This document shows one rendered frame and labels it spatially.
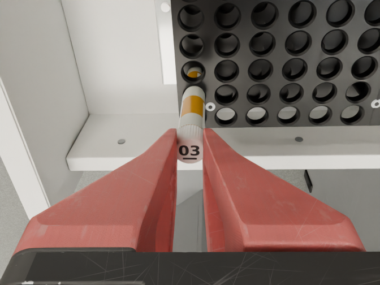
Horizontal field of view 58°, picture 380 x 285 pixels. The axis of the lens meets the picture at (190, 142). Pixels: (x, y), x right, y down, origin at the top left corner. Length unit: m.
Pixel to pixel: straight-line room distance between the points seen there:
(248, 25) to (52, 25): 0.13
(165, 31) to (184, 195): 1.23
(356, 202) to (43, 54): 0.49
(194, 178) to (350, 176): 0.85
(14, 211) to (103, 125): 1.54
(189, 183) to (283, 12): 1.24
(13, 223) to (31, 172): 1.66
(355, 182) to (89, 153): 0.44
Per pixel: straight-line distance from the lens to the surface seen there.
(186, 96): 0.16
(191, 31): 0.18
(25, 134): 0.20
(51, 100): 0.23
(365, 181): 0.56
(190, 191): 1.42
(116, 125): 0.27
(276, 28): 0.18
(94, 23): 0.26
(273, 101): 0.20
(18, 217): 1.83
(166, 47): 0.24
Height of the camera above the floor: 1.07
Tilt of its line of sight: 55 degrees down
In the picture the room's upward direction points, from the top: 176 degrees counter-clockwise
